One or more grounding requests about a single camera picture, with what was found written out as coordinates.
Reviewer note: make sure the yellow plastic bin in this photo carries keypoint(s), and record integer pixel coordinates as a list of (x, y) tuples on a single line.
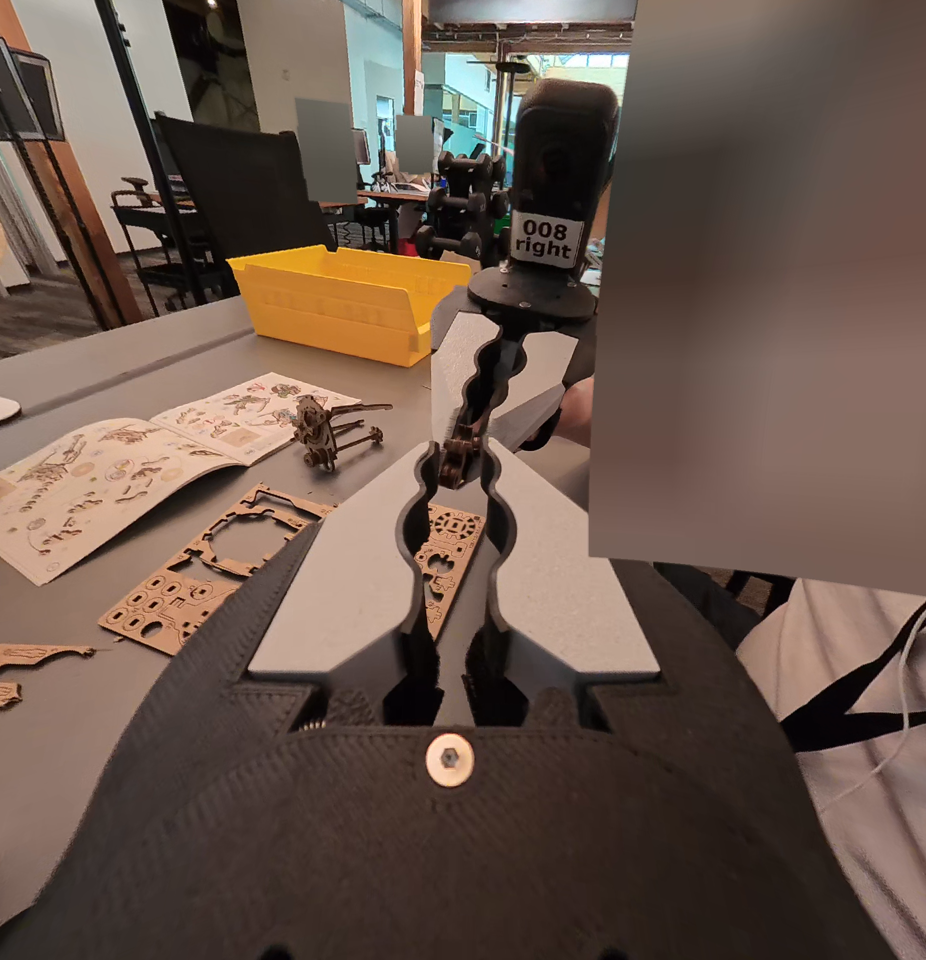
[(335, 315)]

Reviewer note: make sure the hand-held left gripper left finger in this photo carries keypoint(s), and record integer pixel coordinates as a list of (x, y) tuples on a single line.
[(335, 600)]

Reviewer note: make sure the wooden column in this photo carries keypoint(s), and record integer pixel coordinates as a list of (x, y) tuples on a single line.
[(412, 45)]

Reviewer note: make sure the black mesh panel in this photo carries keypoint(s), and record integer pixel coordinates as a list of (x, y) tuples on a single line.
[(245, 195)]

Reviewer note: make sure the wooden claw-shaped part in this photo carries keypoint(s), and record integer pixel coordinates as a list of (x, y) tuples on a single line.
[(27, 652)]

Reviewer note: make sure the brown wooden post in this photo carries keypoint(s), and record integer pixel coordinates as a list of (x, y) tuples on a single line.
[(84, 202)]

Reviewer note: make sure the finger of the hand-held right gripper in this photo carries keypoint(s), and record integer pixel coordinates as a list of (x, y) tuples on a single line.
[(448, 375), (549, 360)]

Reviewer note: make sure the laser-cut wooden parts sheet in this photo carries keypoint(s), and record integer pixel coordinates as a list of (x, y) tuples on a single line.
[(222, 589)]

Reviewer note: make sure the assembled dark wooden model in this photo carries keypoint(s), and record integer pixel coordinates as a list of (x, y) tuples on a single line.
[(316, 439)]

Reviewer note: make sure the person's right hand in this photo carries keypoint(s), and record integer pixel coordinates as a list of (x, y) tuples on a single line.
[(579, 412)]

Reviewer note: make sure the black office chair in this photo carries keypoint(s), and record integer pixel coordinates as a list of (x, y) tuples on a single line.
[(144, 225)]

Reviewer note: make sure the oval notched wooden part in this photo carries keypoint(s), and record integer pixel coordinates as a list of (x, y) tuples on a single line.
[(457, 457)]

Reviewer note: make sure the rack of black dumbbells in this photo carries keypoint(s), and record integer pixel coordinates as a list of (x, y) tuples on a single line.
[(463, 202)]

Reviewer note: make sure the black metal pole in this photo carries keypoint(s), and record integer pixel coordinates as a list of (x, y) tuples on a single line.
[(125, 75)]

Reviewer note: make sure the illustrated instruction booklet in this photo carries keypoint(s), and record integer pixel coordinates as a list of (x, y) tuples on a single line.
[(95, 480)]

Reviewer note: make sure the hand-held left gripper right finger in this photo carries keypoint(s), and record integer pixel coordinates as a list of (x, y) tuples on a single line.
[(575, 615)]

